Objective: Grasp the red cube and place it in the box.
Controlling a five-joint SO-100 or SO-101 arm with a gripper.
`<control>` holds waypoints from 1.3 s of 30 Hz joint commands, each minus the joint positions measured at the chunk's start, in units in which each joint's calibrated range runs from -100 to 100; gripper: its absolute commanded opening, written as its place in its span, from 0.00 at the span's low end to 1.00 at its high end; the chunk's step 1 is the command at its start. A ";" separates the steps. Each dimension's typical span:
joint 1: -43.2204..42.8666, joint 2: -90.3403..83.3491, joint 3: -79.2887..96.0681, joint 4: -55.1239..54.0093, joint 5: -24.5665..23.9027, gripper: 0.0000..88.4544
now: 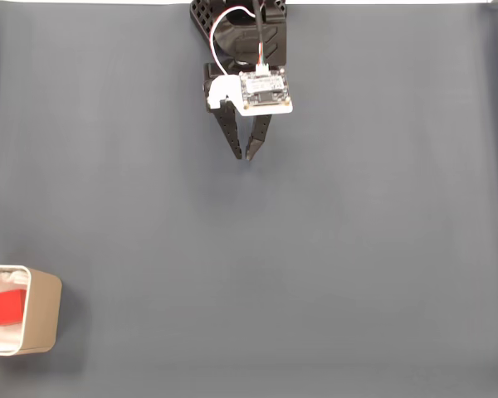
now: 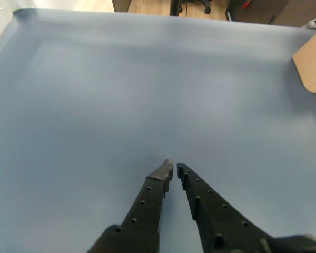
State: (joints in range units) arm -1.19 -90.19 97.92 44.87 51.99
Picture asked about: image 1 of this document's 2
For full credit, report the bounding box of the red cube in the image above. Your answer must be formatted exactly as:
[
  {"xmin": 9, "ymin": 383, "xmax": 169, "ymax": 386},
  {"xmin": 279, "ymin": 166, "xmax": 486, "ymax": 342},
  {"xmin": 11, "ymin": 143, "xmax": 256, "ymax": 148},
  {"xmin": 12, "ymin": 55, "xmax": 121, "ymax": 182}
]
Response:
[{"xmin": 0, "ymin": 289, "xmax": 28, "ymax": 328}]

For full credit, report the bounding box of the beige box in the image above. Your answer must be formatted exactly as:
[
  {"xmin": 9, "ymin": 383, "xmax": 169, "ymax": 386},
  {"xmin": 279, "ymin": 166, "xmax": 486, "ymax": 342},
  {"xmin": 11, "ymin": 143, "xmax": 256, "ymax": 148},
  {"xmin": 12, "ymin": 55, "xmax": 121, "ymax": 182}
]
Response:
[{"xmin": 0, "ymin": 265, "xmax": 63, "ymax": 357}]

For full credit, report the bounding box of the white red servo cable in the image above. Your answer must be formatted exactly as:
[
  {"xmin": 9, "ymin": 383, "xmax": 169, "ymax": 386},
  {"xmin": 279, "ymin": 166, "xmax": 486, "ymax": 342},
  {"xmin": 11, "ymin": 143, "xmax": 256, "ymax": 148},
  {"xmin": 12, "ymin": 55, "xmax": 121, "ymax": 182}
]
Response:
[{"xmin": 208, "ymin": 6, "xmax": 255, "ymax": 78}]

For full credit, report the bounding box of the white camera circuit board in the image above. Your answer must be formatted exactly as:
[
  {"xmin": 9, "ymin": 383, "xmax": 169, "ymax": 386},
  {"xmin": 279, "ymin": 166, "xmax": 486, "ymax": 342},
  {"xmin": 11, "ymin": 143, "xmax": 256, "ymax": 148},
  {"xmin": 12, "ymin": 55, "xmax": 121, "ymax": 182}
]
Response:
[{"xmin": 206, "ymin": 64, "xmax": 295, "ymax": 117}]

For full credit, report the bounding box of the black camera cable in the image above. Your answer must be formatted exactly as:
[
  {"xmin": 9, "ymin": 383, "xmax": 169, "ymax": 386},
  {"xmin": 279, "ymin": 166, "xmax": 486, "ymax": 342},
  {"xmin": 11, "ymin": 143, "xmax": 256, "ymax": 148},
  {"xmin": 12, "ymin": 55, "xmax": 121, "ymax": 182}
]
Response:
[{"xmin": 251, "ymin": 0, "xmax": 271, "ymax": 75}]

